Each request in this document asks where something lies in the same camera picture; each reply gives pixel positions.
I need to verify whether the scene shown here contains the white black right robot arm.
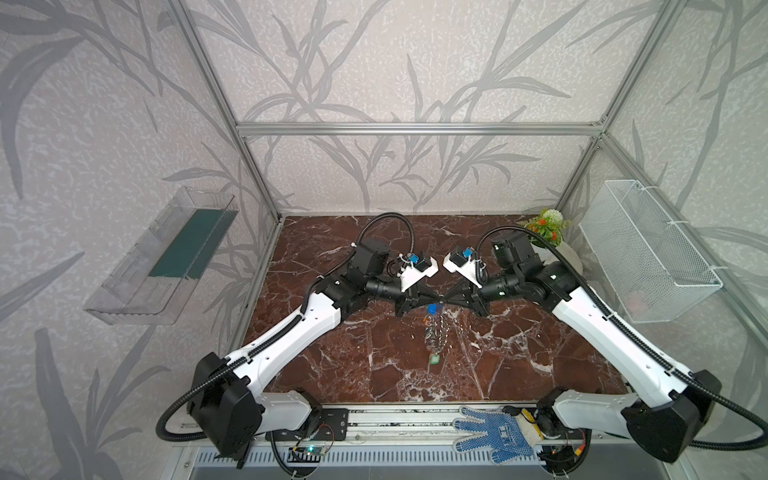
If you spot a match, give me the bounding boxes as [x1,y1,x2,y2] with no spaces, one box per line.
[443,225,767,463]

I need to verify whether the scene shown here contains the white potted flower plant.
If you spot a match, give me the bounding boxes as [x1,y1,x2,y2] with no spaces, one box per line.
[523,209,583,274]

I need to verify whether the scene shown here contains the white wire mesh basket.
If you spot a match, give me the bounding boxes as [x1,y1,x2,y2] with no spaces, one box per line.
[580,180,723,324]

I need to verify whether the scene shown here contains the clear plastic wall tray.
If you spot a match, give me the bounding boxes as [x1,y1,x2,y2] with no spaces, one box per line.
[84,187,239,325]

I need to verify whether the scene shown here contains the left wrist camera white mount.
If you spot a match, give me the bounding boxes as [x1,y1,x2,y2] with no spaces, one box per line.
[397,253,439,292]

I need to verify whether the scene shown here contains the steel key ring disc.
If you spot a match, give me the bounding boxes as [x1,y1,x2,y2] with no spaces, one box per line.
[424,303,448,365]

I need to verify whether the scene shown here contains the blue dotted work glove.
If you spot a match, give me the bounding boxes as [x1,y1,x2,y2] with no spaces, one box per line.
[452,406,534,465]

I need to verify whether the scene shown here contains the green circuit board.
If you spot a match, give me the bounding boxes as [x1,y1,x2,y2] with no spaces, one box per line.
[289,443,333,463]

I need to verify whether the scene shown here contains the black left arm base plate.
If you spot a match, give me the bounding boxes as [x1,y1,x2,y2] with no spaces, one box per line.
[302,408,350,441]

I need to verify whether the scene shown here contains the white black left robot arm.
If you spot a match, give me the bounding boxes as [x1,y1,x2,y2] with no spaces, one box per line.
[155,228,440,460]

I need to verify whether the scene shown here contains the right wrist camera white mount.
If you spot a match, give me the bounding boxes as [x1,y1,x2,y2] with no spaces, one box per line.
[443,247,485,288]

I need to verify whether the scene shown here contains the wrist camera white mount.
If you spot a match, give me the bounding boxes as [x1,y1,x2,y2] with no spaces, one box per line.
[397,253,439,292]
[443,247,485,288]

